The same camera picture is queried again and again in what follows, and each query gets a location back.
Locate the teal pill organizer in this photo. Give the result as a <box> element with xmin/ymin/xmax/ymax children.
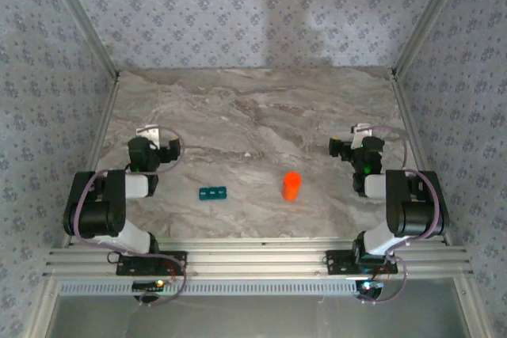
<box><xmin>197</xmin><ymin>186</ymin><xmax>229</xmax><ymax>202</ymax></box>

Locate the orange pill bottle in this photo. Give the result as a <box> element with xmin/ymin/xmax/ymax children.
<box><xmin>281</xmin><ymin>179</ymin><xmax>302</xmax><ymax>202</ymax></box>

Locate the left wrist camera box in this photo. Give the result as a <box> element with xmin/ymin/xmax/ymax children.
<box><xmin>136</xmin><ymin>126</ymin><xmax>162</xmax><ymax>148</ymax></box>

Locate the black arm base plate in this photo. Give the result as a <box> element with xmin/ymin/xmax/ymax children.
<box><xmin>116</xmin><ymin>250</ymin><xmax>188</xmax><ymax>276</ymax></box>
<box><xmin>325</xmin><ymin>249</ymin><xmax>398</xmax><ymax>275</ymax></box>

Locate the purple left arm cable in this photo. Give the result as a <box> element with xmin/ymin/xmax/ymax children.
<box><xmin>69</xmin><ymin>126</ymin><xmax>188</xmax><ymax>307</ymax></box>

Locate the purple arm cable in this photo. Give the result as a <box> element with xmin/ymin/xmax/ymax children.
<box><xmin>358</xmin><ymin>124</ymin><xmax>451</xmax><ymax>306</ymax></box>
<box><xmin>69</xmin><ymin>126</ymin><xmax>188</xmax><ymax>307</ymax></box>

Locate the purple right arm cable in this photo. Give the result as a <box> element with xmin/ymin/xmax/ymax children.
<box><xmin>358</xmin><ymin>124</ymin><xmax>451</xmax><ymax>306</ymax></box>

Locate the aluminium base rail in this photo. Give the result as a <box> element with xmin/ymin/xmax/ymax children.
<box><xmin>41</xmin><ymin>237</ymin><xmax>475</xmax><ymax>278</ymax></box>

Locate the aluminium corner post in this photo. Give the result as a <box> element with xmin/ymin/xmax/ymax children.
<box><xmin>390</xmin><ymin>0</ymin><xmax>472</xmax><ymax>78</ymax></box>
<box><xmin>39</xmin><ymin>0</ymin><xmax>121</xmax><ymax>80</ymax></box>

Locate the grey slotted cable duct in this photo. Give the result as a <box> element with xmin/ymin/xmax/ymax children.
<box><xmin>59</xmin><ymin>279</ymin><xmax>357</xmax><ymax>298</ymax></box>

